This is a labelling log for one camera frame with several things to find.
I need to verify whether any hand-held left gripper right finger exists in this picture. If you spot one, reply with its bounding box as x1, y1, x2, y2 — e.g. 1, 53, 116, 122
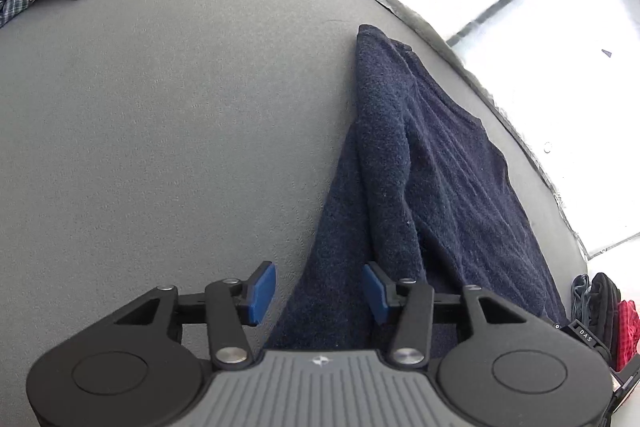
362, 261, 532, 368

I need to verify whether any red plaid garment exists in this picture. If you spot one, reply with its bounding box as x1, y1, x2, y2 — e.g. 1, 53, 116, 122
614, 299, 640, 374

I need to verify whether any black garment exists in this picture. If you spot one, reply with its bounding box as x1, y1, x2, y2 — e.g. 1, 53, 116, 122
587, 272, 624, 360

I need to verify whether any navy blue knit garment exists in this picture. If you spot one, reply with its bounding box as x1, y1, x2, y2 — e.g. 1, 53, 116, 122
265, 24, 571, 354

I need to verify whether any dark plaid cloth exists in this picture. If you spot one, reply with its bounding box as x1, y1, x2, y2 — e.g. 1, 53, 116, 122
0, 0, 40, 28

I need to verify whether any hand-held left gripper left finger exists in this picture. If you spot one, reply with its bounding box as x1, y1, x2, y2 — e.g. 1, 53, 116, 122
113, 260, 277, 371

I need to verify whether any grey denim garment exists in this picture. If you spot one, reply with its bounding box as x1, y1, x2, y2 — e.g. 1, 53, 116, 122
570, 274, 595, 324

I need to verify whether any printed translucent plastic sheet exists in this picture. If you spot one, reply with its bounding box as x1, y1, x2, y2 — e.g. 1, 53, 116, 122
210, 0, 640, 260

